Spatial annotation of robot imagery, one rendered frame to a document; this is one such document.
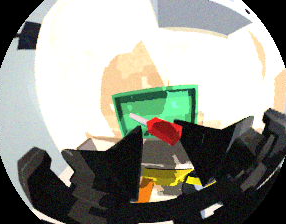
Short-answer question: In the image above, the red-headed pin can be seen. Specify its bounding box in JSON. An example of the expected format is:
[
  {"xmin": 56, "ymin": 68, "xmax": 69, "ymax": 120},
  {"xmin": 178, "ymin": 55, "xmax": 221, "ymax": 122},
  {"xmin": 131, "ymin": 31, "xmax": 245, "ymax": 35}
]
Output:
[{"xmin": 128, "ymin": 113, "xmax": 182, "ymax": 145}]

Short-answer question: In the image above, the green tray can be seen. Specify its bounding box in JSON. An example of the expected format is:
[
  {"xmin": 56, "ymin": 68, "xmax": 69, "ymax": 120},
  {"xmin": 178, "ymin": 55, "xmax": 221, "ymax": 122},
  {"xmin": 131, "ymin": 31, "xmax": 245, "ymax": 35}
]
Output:
[
  {"xmin": 111, "ymin": 84, "xmax": 199, "ymax": 137},
  {"xmin": 119, "ymin": 88, "xmax": 192, "ymax": 131}
]

